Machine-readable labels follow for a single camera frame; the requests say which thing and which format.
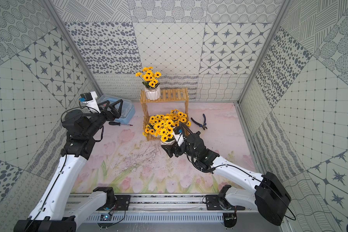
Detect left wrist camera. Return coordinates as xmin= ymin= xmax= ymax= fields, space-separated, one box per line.
xmin=79 ymin=91 xmax=101 ymax=114

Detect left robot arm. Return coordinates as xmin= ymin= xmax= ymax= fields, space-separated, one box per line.
xmin=14 ymin=97 xmax=123 ymax=232

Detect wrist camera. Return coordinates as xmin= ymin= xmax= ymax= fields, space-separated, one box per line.
xmin=79 ymin=91 xmax=101 ymax=114
xmin=174 ymin=127 xmax=184 ymax=147

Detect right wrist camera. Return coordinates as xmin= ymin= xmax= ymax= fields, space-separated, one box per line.
xmin=174 ymin=127 xmax=184 ymax=147

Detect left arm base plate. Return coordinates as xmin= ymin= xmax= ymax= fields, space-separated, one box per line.
xmin=93 ymin=187 xmax=131 ymax=211

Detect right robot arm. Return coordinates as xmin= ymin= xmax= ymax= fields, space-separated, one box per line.
xmin=161 ymin=128 xmax=292 ymax=226

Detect clear blue plastic toolbox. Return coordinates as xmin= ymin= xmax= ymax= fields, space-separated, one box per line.
xmin=97 ymin=94 xmax=135 ymax=124

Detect wooden two-tier shelf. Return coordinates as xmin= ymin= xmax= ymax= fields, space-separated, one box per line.
xmin=140 ymin=88 xmax=189 ymax=141

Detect aluminium rail frame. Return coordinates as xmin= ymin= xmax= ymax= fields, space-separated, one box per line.
xmin=65 ymin=193 xmax=291 ymax=231

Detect sunflower pot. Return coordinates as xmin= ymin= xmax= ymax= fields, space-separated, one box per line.
xmin=152 ymin=119 xmax=175 ymax=145
xmin=164 ymin=109 xmax=191 ymax=127
xmin=135 ymin=66 xmax=162 ymax=101
xmin=143 ymin=115 xmax=165 ymax=137

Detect blue handled pliers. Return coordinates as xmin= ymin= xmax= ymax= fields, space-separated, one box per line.
xmin=190 ymin=113 xmax=208 ymax=131

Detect floral table mat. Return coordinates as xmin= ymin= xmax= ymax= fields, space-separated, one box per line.
xmin=72 ymin=103 xmax=255 ymax=193

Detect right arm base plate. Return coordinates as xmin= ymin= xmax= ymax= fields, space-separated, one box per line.
xmin=204 ymin=185 xmax=246 ymax=211

